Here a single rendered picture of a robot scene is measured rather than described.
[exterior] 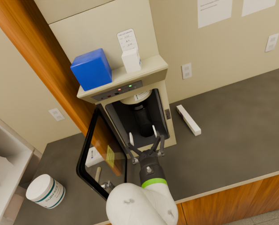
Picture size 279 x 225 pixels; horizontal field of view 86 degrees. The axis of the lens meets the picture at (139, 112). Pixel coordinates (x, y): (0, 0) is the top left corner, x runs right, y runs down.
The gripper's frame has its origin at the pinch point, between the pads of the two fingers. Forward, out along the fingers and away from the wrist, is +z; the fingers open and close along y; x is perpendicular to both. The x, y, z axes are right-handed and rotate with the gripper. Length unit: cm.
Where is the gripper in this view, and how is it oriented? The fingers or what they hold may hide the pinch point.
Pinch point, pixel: (142, 133)
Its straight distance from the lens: 74.7
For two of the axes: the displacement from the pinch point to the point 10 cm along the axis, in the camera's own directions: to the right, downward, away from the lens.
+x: 2.8, 7.4, 6.1
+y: -9.5, 3.0, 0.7
